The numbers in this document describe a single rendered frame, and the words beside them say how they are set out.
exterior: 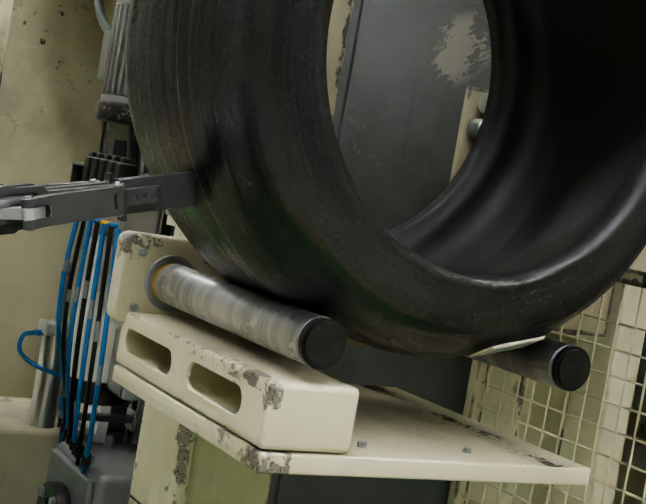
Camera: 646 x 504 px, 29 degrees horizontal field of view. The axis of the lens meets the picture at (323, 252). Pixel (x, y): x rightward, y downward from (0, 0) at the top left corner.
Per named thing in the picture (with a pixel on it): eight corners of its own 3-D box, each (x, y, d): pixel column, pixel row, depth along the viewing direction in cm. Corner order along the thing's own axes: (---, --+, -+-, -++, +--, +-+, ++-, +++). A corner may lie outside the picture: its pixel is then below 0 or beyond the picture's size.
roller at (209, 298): (149, 263, 135) (188, 260, 137) (150, 304, 136) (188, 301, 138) (302, 320, 105) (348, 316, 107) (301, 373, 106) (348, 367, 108)
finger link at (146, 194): (101, 189, 106) (113, 192, 103) (157, 184, 108) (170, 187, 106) (102, 207, 106) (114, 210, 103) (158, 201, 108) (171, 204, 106)
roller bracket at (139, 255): (103, 317, 136) (118, 228, 136) (406, 348, 156) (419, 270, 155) (113, 323, 133) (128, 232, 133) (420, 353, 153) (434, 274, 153)
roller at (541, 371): (394, 284, 151) (403, 318, 152) (363, 297, 149) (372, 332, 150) (588, 339, 121) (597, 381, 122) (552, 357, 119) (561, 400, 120)
